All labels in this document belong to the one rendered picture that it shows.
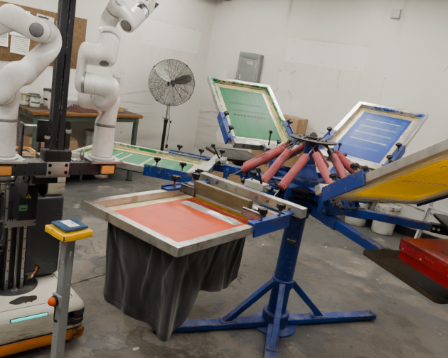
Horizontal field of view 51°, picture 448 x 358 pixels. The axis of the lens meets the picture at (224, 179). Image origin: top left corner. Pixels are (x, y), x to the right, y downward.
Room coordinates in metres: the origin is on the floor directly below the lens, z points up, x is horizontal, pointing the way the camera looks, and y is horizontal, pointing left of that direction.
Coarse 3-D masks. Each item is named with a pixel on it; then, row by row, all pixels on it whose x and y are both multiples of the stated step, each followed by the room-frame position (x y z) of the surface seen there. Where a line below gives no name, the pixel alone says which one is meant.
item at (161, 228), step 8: (200, 216) 2.08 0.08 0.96; (208, 216) 2.10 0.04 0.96; (232, 216) 2.17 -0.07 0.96; (152, 224) 1.86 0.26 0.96; (160, 224) 1.88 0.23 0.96; (224, 224) 2.02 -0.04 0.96; (232, 224) 2.04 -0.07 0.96; (240, 224) 2.06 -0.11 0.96; (160, 232) 1.79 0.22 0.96; (168, 232) 1.80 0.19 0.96; (176, 232) 1.82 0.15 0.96; (184, 232) 1.83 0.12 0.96; (192, 232) 1.85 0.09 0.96; (200, 232) 1.87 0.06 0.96; (208, 232) 1.88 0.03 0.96; (176, 240) 1.73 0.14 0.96; (184, 240) 1.75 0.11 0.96
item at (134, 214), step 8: (176, 200) 2.27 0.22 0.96; (184, 200) 2.29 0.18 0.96; (192, 200) 2.31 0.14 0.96; (128, 208) 2.02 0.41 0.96; (136, 208) 2.04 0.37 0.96; (144, 208) 2.06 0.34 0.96; (152, 208) 2.08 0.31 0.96; (184, 208) 2.16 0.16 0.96; (192, 208) 2.18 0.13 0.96; (208, 208) 2.23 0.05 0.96; (216, 208) 2.25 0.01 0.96; (128, 216) 1.91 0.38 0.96; (136, 216) 1.93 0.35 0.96; (144, 216) 1.95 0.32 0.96; (144, 224) 1.85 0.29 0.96
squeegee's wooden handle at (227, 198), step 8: (200, 184) 2.30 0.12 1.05; (208, 184) 2.30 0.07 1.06; (200, 192) 2.30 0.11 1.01; (208, 192) 2.26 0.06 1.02; (216, 192) 2.24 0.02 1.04; (224, 192) 2.21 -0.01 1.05; (216, 200) 2.23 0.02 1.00; (224, 200) 2.20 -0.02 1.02; (232, 200) 2.18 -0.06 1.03; (240, 200) 2.15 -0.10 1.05; (248, 200) 2.12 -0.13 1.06; (240, 208) 2.14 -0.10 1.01
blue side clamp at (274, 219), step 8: (272, 216) 2.13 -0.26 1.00; (280, 216) 2.12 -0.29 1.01; (288, 216) 2.18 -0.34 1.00; (256, 224) 1.96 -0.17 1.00; (264, 224) 2.01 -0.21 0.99; (272, 224) 2.07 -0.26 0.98; (280, 224) 2.13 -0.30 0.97; (288, 224) 2.19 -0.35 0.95; (256, 232) 1.96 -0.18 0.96; (264, 232) 2.02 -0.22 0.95
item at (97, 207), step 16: (144, 192) 2.19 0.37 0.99; (160, 192) 2.25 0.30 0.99; (176, 192) 2.34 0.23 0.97; (96, 208) 1.86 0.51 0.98; (128, 224) 1.74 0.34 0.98; (144, 240) 1.68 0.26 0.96; (160, 240) 1.63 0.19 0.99; (192, 240) 1.67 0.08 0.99; (208, 240) 1.71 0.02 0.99; (224, 240) 1.80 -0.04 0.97; (176, 256) 1.57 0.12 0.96
